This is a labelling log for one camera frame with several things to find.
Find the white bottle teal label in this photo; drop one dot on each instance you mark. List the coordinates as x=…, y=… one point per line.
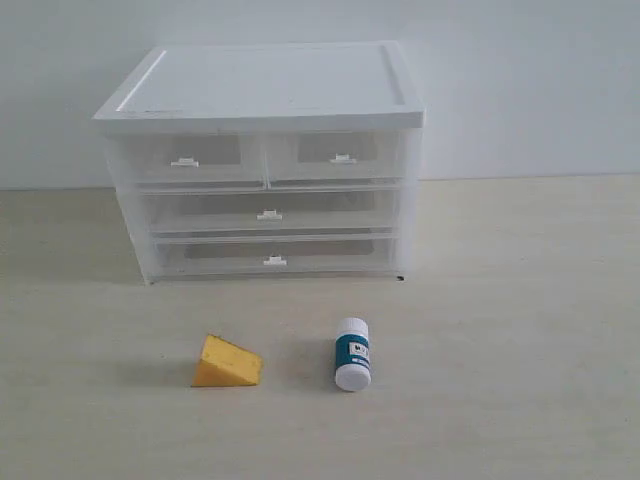
x=352, y=359

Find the white plastic drawer cabinet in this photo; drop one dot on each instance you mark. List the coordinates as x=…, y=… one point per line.
x=262, y=91

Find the yellow cheese wedge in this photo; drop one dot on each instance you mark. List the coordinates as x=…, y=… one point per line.
x=224, y=364

